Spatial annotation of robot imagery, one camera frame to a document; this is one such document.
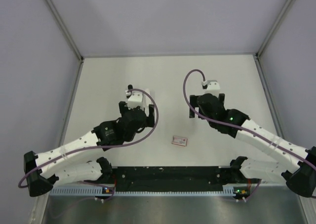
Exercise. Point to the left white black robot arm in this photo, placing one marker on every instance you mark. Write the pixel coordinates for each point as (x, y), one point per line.
(83, 159)

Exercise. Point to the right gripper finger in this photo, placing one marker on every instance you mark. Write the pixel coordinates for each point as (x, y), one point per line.
(193, 103)
(221, 98)

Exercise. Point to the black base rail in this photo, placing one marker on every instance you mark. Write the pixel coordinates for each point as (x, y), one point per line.
(171, 179)

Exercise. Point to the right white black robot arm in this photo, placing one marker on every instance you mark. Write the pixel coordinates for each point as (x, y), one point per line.
(293, 166)

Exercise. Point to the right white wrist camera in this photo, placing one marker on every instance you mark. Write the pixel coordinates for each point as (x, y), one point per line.
(211, 86)

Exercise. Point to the aluminium frame left post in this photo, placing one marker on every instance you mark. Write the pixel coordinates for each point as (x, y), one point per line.
(63, 29)

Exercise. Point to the aluminium frame post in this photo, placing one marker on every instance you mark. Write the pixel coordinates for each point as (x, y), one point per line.
(63, 29)
(274, 28)

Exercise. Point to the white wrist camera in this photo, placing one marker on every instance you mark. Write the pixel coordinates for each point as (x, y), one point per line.
(211, 86)
(134, 99)

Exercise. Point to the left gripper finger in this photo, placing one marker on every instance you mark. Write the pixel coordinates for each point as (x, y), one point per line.
(123, 108)
(151, 116)

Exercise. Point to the white stapler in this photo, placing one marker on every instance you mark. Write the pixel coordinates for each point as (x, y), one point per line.
(147, 100)

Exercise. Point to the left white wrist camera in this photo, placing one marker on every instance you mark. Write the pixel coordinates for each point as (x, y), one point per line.
(134, 99)

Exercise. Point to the red white staple box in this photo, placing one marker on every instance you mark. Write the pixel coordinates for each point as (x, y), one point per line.
(180, 141)

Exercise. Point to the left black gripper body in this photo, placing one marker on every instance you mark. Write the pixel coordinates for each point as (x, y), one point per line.
(131, 137)

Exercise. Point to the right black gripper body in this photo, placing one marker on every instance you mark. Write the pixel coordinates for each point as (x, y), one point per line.
(212, 123)

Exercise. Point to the aluminium frame right post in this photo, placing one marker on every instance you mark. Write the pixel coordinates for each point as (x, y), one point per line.
(274, 28)

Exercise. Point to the grey slotted cable duct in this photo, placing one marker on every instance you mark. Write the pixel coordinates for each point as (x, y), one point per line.
(86, 190)

